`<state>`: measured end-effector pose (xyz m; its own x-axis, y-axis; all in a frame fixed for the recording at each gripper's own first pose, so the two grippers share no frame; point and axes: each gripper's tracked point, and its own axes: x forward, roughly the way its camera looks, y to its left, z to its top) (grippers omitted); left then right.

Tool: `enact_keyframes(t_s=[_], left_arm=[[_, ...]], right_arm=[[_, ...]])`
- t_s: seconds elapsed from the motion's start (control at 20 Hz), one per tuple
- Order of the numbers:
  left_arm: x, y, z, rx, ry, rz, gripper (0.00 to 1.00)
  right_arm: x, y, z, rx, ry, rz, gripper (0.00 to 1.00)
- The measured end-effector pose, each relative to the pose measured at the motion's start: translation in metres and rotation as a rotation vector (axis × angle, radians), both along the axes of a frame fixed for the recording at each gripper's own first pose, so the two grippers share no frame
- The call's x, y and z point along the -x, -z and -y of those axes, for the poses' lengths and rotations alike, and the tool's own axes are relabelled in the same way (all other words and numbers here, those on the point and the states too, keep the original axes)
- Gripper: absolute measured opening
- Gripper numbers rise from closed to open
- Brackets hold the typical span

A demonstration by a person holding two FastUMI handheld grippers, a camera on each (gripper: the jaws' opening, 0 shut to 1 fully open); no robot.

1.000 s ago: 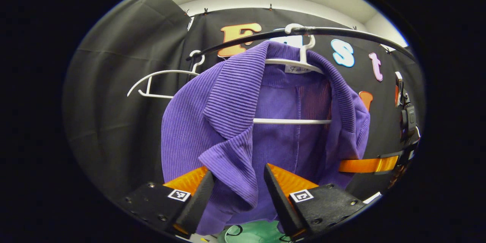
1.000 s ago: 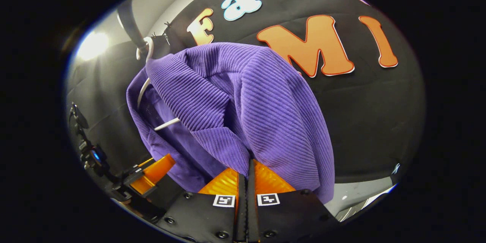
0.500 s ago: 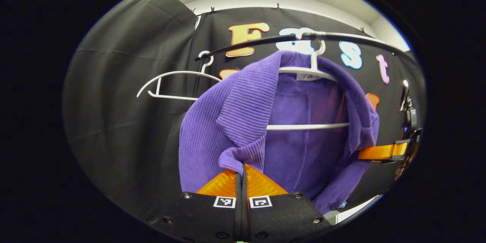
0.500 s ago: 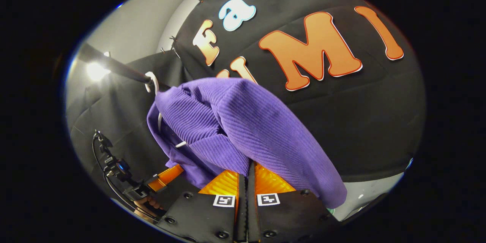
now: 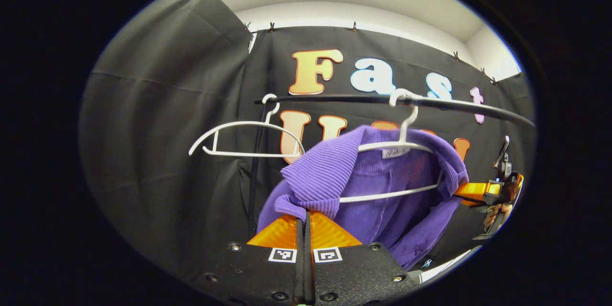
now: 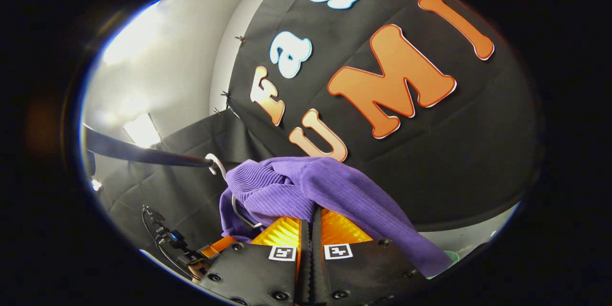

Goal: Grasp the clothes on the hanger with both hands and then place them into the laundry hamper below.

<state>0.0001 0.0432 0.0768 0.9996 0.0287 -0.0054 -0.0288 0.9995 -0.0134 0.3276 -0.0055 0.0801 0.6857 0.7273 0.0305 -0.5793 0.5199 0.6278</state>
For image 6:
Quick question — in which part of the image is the black clothes rack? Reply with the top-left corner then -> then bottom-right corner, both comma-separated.
82,124 -> 240,169

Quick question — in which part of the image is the row of black cloth clips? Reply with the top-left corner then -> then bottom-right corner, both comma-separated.
213,34 -> 247,116

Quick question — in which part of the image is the black backdrop cloth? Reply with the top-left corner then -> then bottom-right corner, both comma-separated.
93,0 -> 546,259

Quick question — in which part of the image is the white clothes hanger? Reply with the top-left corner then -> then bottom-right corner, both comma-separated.
205,153 -> 264,230

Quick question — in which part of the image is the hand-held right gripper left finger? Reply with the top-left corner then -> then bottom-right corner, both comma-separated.
194,216 -> 311,306

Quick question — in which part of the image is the green laundry hamper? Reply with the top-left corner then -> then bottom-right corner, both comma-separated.
427,250 -> 460,280

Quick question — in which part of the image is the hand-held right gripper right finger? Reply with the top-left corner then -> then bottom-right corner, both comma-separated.
311,206 -> 431,306

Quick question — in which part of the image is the purple corduroy jacket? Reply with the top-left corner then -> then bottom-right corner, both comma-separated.
219,155 -> 455,279

